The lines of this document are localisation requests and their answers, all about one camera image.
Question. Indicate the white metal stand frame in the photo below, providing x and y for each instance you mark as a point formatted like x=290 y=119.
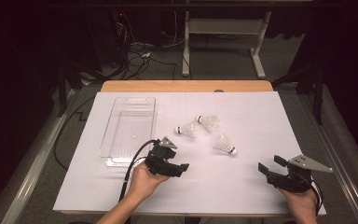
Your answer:
x=223 y=26

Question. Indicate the white paper sheet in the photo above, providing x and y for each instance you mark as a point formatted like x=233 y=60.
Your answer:
x=230 y=186

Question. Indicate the person's right hand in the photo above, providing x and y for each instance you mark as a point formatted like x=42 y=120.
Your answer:
x=303 y=207

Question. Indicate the clear plastic bin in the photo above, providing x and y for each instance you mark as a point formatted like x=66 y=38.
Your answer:
x=127 y=130

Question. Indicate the grey metal floor rail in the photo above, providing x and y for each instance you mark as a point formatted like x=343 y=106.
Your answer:
x=338 y=161
x=34 y=168

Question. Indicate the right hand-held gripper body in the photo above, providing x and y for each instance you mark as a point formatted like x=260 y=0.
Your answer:
x=292 y=180

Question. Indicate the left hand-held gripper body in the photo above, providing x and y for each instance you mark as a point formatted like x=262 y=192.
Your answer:
x=158 y=160

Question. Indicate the dark stand leg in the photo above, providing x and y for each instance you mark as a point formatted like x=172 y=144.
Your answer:
x=62 y=90
x=317 y=93

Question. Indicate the person's left hand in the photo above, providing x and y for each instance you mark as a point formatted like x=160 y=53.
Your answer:
x=143 y=183

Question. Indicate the white feather shuttlecock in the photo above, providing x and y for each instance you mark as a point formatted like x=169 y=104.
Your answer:
x=189 y=129
x=224 y=144
x=209 y=123

